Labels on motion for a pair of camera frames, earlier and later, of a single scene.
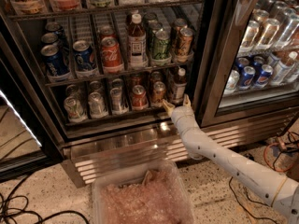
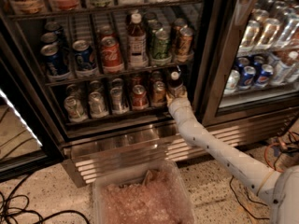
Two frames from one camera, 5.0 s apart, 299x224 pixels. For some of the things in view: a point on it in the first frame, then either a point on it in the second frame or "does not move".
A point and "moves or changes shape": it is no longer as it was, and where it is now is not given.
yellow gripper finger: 169,107 -> 169,100
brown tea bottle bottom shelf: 178,85 moves or changes shape
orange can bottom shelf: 158,93 does not move
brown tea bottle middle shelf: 136,43 does not move
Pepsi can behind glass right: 264,76 does not move
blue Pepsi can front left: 54,61 does not move
